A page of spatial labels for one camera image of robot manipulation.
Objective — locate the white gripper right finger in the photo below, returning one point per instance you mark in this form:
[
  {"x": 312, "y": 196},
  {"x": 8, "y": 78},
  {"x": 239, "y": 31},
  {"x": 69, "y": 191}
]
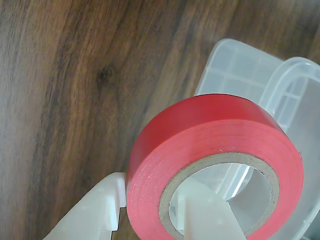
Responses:
[{"x": 207, "y": 217}]

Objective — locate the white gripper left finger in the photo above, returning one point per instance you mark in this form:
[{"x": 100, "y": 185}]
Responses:
[{"x": 92, "y": 207}]

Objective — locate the red tape roll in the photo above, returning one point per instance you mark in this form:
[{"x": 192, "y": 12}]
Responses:
[{"x": 200, "y": 135}]

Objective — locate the clear plastic box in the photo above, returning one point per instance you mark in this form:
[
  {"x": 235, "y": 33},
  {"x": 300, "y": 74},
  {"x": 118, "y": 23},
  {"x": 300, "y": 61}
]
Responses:
[{"x": 237, "y": 67}]

